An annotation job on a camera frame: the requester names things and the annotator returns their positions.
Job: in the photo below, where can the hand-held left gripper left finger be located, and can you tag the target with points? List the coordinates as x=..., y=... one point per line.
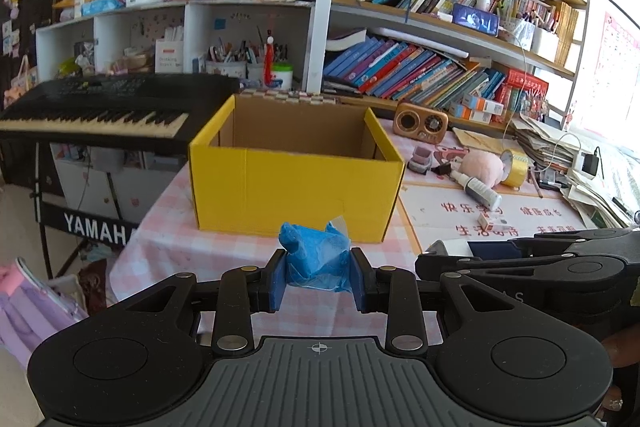
x=276, y=289

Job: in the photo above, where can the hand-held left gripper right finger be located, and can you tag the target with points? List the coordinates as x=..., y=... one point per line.
x=361, y=289

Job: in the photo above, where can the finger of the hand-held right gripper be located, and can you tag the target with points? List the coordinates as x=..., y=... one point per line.
x=450, y=264
x=492, y=248

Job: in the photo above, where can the blue plastic wrapper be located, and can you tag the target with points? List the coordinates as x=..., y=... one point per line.
x=312, y=257

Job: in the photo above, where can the white spray bottle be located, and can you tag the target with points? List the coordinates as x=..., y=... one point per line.
x=477, y=191

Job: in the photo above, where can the pink plush pig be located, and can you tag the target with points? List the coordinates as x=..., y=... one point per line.
x=481, y=168

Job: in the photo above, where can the yellow tape roll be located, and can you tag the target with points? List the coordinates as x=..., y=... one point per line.
x=515, y=169

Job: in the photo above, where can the yellow cardboard box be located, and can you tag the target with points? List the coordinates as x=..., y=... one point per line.
x=290, y=187

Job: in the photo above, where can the desktop with pink checked cover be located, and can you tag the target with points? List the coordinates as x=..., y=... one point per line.
x=165, y=247

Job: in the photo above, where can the small white eraser box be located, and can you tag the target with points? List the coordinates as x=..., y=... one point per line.
x=495, y=224

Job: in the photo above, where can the pile of papers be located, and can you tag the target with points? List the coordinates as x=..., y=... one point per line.
x=595, y=202

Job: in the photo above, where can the small black clip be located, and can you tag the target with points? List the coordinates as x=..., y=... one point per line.
x=441, y=168

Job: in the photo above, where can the small toy car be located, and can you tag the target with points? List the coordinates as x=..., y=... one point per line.
x=420, y=159

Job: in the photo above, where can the tan envelope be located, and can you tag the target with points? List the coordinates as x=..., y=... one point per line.
x=480, y=139

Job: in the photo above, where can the orange and white small boxes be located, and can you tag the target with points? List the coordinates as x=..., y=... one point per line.
x=477, y=107

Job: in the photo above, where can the wooden retro radio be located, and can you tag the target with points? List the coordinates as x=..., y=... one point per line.
x=420, y=121

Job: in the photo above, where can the leaning row of books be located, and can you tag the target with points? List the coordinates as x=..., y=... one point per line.
x=415, y=74

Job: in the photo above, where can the black keyboard stand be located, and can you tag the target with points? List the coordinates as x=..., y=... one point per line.
x=95, y=227

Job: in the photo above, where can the checkered board box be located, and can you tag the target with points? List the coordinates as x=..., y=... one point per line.
x=290, y=97

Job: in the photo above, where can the white jar green lid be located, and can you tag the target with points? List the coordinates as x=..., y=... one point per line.
x=282, y=78

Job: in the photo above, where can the smartphone with lit screen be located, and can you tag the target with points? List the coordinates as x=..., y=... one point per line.
x=475, y=19

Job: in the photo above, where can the red tassel ornament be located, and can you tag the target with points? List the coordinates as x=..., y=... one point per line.
x=269, y=59

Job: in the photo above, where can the pen holder with pens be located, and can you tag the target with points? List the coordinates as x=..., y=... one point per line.
x=226, y=64

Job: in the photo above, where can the pink and purple bag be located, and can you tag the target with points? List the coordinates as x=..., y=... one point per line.
x=35, y=312

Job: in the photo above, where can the black electronic keyboard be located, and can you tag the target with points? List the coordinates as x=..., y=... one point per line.
x=100, y=107

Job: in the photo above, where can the white box red label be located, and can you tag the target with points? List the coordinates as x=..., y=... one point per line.
x=169, y=57

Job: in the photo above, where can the white cubby cabinet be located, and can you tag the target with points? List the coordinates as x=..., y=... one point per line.
x=130, y=14

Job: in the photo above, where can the blue wipes pack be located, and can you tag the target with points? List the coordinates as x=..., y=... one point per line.
x=102, y=6

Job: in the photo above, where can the wall poster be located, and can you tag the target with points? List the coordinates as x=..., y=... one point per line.
x=610, y=67

